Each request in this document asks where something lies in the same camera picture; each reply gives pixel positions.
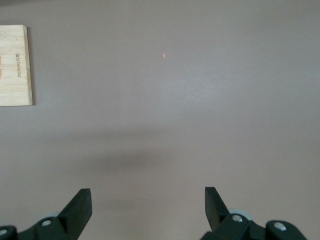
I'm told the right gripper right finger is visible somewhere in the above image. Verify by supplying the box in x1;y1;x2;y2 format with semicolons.
199;186;306;240

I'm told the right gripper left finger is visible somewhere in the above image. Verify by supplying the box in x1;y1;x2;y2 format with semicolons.
0;188;93;240

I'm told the bamboo cutting board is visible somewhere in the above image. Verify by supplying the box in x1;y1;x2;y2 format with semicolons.
0;24;34;108

